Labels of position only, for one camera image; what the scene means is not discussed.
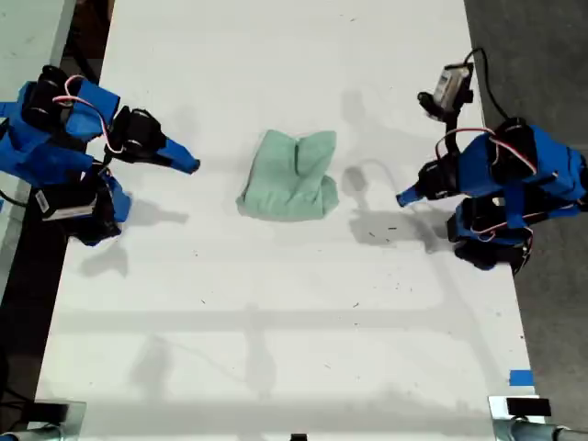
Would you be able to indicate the small black box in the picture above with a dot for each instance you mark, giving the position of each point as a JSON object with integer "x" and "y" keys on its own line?
{"x": 50, "y": 412}
{"x": 528, "y": 407}

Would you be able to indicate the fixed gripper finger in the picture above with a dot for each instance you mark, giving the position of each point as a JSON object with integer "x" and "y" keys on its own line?
{"x": 180, "y": 154}
{"x": 410, "y": 193}

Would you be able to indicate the pale green T-shirt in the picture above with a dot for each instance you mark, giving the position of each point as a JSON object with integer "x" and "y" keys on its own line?
{"x": 289, "y": 184}

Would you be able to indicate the white side table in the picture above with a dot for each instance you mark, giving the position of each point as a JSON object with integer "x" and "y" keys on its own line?
{"x": 23, "y": 41}

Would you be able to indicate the shiny metal bracket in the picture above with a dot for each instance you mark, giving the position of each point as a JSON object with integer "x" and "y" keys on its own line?
{"x": 498, "y": 420}
{"x": 75, "y": 418}

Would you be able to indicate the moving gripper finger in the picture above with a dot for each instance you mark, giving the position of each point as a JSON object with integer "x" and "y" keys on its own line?
{"x": 412, "y": 201}
{"x": 173, "y": 165}

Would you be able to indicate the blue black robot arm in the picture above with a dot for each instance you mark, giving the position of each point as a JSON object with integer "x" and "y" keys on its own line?
{"x": 514, "y": 184}
{"x": 50, "y": 142}

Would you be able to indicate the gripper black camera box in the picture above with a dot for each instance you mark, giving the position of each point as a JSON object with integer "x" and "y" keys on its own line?
{"x": 66, "y": 204}
{"x": 452, "y": 85}

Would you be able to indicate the tiny black clip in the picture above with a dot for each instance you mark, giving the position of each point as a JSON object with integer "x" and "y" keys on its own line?
{"x": 298, "y": 437}

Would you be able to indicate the short blue tape strip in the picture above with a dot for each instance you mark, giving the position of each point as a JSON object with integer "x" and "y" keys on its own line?
{"x": 521, "y": 377}

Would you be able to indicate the grey metal pipe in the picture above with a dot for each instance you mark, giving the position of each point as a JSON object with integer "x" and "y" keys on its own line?
{"x": 32, "y": 434}
{"x": 551, "y": 433}

